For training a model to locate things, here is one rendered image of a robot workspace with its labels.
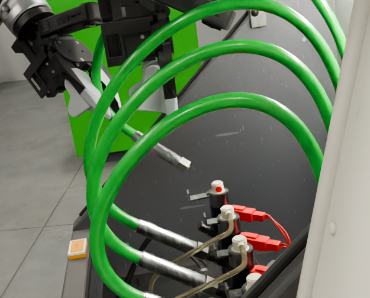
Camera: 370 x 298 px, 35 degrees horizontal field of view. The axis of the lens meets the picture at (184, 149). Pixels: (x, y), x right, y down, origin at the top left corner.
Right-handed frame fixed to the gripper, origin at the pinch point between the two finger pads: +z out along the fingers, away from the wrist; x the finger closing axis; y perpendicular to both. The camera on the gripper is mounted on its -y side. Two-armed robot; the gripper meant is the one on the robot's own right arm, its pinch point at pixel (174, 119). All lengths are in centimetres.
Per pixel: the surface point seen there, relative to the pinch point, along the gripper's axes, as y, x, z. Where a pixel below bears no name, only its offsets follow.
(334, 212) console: -7.7, 39.4, -4.0
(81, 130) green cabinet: 51, -323, 96
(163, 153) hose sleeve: 2.0, -10.1, 8.1
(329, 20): -21.2, -0.6, -9.5
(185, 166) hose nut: -0.9, -8.8, 10.2
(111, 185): 7.5, 24.7, -2.3
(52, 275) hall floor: 61, -181, 123
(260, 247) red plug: -7.5, 11.4, 14.1
